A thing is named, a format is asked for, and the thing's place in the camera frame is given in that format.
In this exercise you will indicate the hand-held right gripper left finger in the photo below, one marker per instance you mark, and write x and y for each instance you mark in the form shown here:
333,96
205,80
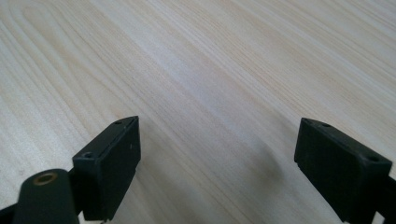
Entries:
106,174

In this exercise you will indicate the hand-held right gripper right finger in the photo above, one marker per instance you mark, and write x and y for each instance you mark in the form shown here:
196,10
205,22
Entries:
342,174

